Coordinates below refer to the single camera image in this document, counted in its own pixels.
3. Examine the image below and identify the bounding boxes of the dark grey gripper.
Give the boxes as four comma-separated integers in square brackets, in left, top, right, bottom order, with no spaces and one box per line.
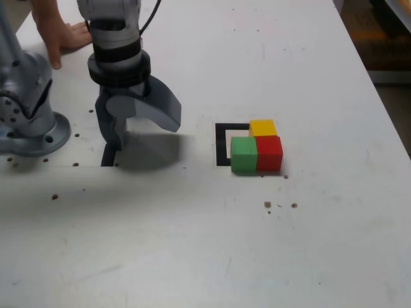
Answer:
[95,75,183,151]

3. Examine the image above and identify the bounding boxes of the green cube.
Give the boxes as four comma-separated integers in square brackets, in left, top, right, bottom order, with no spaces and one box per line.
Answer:
[230,136,259,176]

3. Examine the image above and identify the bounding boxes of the yellow cube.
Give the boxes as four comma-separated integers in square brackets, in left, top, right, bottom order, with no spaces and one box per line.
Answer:
[249,119,278,138]

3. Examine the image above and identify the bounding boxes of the red cube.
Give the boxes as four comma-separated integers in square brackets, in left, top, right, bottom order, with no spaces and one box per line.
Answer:
[255,135,284,173]

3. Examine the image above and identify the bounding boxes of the black tape square outline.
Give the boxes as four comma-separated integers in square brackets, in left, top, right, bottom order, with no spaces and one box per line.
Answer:
[214,123,251,167]

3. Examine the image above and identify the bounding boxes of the person's hand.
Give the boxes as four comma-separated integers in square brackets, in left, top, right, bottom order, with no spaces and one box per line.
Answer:
[37,22,94,70]

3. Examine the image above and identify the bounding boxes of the black tape strip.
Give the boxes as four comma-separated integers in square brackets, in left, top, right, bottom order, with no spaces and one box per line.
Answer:
[100,144,117,167]

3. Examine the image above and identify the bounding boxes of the brown wooden furniture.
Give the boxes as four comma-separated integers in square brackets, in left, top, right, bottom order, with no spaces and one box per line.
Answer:
[332,0,411,86]

